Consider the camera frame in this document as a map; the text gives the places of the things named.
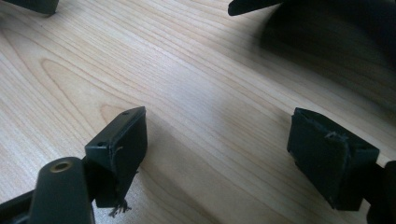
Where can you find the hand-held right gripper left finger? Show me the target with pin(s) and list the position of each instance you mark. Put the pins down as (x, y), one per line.
(124, 146)

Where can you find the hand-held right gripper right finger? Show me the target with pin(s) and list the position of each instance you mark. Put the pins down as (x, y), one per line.
(323, 155)

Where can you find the dark blocky object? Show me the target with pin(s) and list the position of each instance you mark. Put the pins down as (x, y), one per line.
(37, 4)

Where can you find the dark pointed object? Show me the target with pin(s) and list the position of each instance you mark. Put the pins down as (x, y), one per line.
(249, 5)

